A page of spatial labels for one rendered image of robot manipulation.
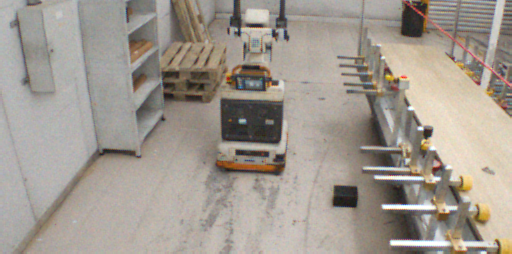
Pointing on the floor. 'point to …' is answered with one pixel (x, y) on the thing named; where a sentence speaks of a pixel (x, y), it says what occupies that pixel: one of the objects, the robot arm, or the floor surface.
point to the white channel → (496, 25)
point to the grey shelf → (102, 63)
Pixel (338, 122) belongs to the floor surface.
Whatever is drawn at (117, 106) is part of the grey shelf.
